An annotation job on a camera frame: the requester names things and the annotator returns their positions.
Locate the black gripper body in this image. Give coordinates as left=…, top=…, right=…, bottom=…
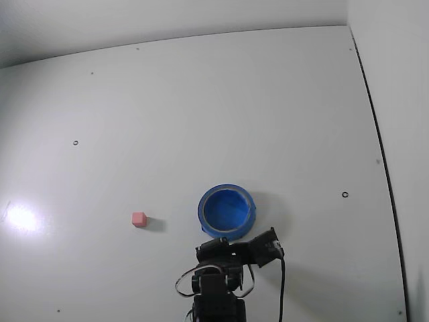
left=196, top=236, right=253, bottom=268

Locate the small orange cube block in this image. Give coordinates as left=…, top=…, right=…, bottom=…
left=131, top=211, right=148, bottom=229

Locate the blue tape roll bin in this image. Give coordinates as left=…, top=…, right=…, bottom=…
left=196, top=182, right=257, bottom=241

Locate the white servo wire loop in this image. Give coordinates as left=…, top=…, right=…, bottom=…
left=233, top=264, right=256, bottom=298
left=174, top=264, right=202, bottom=298

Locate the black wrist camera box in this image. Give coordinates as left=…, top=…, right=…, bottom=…
left=247, top=227, right=286, bottom=268

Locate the black camera cable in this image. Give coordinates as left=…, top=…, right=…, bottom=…
left=276, top=248, right=287, bottom=322

